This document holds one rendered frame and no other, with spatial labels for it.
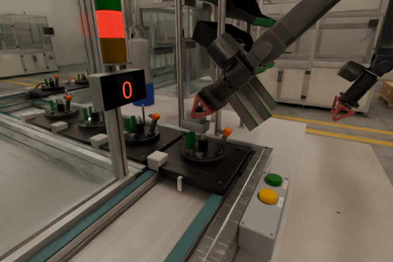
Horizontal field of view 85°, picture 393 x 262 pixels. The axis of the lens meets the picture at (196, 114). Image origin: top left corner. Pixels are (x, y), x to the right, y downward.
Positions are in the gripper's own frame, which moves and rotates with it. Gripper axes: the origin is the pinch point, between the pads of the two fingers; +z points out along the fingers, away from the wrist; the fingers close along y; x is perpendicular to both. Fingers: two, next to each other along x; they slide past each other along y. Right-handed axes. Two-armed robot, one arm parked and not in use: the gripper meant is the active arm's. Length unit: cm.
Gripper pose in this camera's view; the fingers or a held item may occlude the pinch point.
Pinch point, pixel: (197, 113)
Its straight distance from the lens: 62.5
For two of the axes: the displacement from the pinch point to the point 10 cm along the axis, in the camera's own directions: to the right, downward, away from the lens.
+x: 6.2, 7.8, -1.1
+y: -4.9, 2.8, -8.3
